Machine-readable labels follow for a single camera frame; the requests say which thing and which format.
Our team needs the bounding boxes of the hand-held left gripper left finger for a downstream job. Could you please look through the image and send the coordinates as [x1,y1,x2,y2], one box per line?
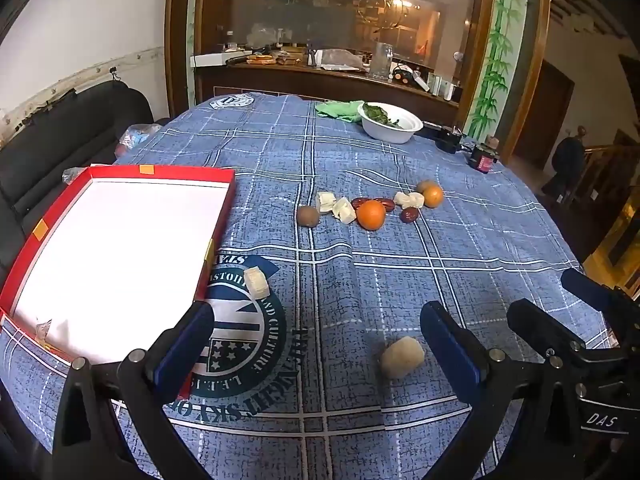
[52,302,216,480]

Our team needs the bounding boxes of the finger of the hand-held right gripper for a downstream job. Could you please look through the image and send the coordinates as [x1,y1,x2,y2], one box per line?
[506,298,587,358]
[561,268,640,327]

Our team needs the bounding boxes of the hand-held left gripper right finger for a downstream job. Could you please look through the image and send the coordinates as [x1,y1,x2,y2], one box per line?
[420,301,582,480]

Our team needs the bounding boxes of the red white box lid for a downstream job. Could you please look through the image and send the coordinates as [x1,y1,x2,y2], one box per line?
[0,164,237,367]

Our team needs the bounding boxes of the wooden stair railing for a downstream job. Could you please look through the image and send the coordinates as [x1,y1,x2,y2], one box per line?
[575,130,640,211]

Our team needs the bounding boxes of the dark jar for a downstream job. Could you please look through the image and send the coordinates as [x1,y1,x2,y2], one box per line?
[470,144,497,175]

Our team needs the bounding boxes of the brown wooden door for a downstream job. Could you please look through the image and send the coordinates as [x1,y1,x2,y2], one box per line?
[515,60,575,171]

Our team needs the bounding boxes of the black device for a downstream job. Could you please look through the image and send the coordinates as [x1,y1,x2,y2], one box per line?
[420,127,463,154]

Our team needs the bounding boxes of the blue plaid printed tablecloth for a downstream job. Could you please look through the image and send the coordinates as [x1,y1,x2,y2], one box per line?
[0,92,617,480]

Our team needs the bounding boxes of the printed plastic bag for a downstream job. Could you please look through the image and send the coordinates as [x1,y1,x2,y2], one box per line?
[116,124,163,157]

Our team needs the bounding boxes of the white bowl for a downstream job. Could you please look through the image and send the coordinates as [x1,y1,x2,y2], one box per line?
[357,102,424,145]

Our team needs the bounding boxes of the green leafy vegetables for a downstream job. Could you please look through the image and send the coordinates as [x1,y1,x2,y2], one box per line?
[362,102,402,127]

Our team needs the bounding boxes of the black leather sofa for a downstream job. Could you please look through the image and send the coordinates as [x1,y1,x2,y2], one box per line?
[0,82,171,281]

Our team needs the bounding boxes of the green cloth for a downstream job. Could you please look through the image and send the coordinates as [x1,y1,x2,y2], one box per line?
[315,100,366,123]

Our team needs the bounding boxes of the wooden sideboard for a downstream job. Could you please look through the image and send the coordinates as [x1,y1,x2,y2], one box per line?
[192,62,461,122]

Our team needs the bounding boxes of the white flat box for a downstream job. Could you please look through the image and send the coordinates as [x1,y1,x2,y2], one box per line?
[192,51,253,67]

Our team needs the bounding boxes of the clear glass pitcher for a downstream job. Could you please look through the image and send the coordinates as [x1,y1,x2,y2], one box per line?
[369,42,395,81]

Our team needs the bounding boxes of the clear plastic bag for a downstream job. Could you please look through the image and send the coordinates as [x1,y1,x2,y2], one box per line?
[320,49,362,69]

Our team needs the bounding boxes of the wood-framed glass partition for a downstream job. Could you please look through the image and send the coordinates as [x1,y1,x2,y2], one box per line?
[165,0,551,166]

